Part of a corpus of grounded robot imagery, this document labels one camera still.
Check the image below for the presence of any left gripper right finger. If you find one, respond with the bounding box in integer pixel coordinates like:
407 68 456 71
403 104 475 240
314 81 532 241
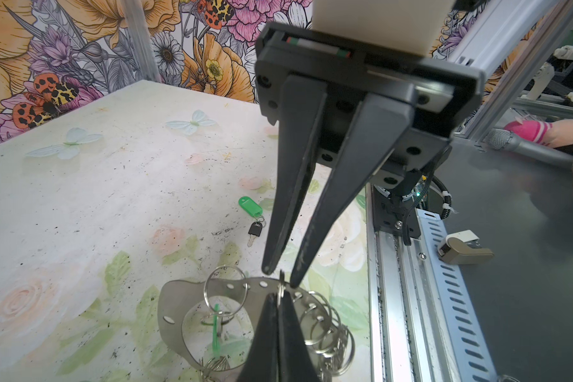
278 298 320 382

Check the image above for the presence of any aluminium mounting rail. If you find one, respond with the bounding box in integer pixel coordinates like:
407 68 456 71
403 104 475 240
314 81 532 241
364 185 431 382

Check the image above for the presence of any grey microphone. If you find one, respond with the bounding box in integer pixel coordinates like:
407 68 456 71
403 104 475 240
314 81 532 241
485 129 573 169

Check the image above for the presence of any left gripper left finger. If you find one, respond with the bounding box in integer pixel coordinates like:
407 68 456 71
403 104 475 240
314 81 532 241
237 293 279 382

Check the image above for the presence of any slotted grey cable duct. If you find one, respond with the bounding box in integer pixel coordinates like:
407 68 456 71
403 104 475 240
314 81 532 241
416 209 498 381

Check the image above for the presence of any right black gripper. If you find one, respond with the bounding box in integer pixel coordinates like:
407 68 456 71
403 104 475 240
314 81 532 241
255 22 485 287

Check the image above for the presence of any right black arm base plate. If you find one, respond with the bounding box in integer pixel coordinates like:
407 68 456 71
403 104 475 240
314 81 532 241
372 181 421 239

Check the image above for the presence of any green tag key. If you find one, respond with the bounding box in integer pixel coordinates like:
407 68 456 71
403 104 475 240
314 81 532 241
238 197 265 248

